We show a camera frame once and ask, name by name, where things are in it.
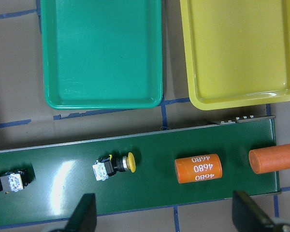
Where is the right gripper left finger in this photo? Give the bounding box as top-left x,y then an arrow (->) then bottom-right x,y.
50,193 -> 97,232

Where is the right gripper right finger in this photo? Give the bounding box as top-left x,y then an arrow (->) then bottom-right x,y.
232,191 -> 290,232

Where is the yellow push button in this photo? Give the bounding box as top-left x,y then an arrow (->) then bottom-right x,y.
0,169 -> 29,194
92,152 -> 136,181

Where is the plain orange cylinder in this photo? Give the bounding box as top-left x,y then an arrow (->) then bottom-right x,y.
248,144 -> 290,174

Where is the orange cylinder with white print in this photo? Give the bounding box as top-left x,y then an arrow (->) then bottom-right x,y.
174,154 -> 223,184

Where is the green conveyor belt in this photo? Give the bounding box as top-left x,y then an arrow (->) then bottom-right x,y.
0,116 -> 280,228

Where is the yellow plastic tray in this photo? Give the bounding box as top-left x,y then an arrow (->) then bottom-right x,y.
180,0 -> 290,110

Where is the green plastic tray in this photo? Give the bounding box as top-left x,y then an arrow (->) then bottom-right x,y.
40,0 -> 163,110

